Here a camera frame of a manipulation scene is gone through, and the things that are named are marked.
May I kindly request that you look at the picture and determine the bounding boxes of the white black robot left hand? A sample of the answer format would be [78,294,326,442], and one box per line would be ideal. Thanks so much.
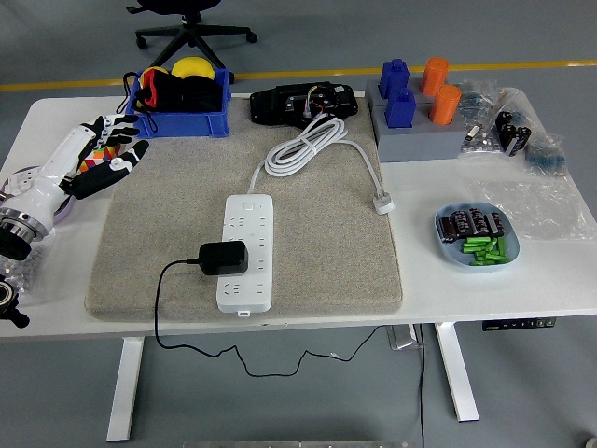
[0,114,150,220]

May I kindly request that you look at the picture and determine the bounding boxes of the black power adapter with cord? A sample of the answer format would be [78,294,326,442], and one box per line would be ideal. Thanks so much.
[153,240,384,378]

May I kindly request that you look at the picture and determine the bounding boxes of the white power strip with cord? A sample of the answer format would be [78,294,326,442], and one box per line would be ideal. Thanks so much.
[215,114,397,318]

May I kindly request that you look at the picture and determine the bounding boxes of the colourful puzzle cube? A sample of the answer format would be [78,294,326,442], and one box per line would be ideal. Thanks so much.
[76,143,122,174]

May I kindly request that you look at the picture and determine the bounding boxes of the purple plate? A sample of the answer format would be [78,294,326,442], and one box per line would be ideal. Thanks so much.
[0,166,78,223]

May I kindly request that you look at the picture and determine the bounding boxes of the bag of metal screws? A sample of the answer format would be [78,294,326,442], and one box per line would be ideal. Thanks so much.
[0,242,52,300]

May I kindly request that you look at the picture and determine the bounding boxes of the blue plastic bin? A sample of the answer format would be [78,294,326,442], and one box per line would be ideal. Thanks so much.
[125,68,233,140]

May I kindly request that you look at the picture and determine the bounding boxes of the large yellow ball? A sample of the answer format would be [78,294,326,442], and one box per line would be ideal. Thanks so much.
[171,56,216,80]

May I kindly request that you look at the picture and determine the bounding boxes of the black office chair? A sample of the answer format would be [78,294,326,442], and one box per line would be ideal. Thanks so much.
[125,0,258,85]

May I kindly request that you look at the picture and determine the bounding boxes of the white table leg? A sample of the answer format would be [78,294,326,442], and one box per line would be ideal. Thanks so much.
[105,338,146,442]
[434,322,480,424]

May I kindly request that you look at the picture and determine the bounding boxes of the grey-brown mat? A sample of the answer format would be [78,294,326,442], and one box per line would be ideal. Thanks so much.
[84,92,405,323]

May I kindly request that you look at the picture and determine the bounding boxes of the blue square peg block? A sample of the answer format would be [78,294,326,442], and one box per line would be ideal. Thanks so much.
[378,58,410,100]
[384,87,417,131]

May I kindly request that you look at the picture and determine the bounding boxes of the grey holder block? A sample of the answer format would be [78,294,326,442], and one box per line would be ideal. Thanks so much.
[365,77,467,109]
[374,103,469,163]

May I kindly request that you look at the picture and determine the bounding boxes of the orange cylinder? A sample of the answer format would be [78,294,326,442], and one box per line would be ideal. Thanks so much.
[420,56,451,97]
[428,83,463,126]

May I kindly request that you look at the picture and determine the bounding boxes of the metal box under table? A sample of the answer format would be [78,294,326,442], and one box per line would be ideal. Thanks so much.
[385,325,423,351]

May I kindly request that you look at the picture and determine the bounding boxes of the light blue dish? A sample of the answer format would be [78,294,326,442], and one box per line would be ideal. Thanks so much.
[434,202,521,273]

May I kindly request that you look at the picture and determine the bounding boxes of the bag of small metal parts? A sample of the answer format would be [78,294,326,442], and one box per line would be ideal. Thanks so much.
[460,121,505,154]

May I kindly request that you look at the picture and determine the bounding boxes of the bag of blue components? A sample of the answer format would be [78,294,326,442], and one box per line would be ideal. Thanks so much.
[522,133,569,177]
[456,78,499,123]

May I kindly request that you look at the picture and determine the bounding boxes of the bag of black capacitors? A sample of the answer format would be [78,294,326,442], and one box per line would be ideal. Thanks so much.
[492,88,536,159]

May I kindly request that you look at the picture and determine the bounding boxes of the empty clear plastic bag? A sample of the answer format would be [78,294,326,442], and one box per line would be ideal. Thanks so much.
[468,175,597,243]

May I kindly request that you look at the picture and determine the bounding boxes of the black table control panel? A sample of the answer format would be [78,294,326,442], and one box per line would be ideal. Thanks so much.
[482,317,559,332]

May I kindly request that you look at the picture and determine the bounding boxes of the white wall socket panel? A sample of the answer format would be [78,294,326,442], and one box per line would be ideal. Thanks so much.
[7,168,41,192]

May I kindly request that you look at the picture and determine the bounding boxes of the black drawstring pouch red trim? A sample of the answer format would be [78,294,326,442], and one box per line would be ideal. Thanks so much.
[121,69,226,135]

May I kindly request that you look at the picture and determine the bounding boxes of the black electronic device with wires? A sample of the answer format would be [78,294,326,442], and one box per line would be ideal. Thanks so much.
[249,79,360,127]

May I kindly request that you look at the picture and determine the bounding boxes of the black hanging cable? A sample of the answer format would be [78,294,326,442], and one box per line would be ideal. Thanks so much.
[418,324,426,448]

